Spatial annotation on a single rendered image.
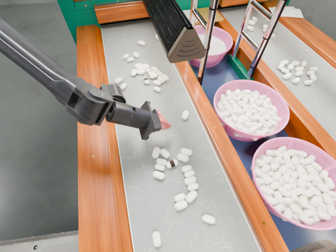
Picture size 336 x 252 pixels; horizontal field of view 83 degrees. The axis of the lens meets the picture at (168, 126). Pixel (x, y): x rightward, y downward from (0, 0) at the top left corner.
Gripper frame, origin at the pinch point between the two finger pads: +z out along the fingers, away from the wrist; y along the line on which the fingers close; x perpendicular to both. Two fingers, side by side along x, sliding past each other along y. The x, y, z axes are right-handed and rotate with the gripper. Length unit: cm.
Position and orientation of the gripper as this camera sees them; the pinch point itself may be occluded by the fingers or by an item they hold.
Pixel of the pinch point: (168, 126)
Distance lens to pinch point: 60.4
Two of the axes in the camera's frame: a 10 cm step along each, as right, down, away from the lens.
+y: -2.8, -7.8, 5.6
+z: 7.4, 1.9, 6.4
